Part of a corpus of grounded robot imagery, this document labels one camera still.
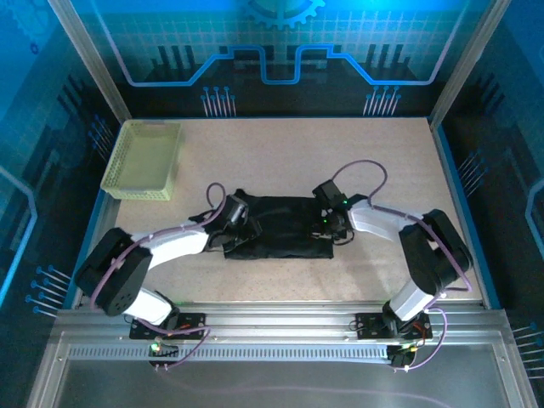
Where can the black t-shirt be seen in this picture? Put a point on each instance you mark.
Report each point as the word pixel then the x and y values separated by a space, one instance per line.
pixel 285 229

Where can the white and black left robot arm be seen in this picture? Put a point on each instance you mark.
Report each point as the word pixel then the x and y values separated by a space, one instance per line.
pixel 178 244

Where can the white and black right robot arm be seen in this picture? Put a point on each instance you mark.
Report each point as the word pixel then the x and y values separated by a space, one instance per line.
pixel 374 221

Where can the pale green perforated plastic basket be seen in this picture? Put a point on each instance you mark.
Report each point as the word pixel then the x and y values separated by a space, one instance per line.
pixel 144 161

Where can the black connector box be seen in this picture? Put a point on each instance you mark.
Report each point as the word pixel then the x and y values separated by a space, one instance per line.
pixel 399 359
pixel 168 352

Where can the grey metal panel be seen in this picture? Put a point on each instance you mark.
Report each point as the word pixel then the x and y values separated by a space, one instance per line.
pixel 276 382

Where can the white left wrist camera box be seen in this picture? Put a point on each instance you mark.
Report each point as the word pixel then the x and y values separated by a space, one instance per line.
pixel 239 211

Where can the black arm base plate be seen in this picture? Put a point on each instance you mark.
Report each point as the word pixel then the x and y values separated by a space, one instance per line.
pixel 193 325
pixel 370 327

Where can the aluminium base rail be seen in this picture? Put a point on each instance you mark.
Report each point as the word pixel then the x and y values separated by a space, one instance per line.
pixel 280 323

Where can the aluminium frame post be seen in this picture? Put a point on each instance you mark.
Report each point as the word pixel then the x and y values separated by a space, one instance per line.
pixel 98 72
pixel 463 68

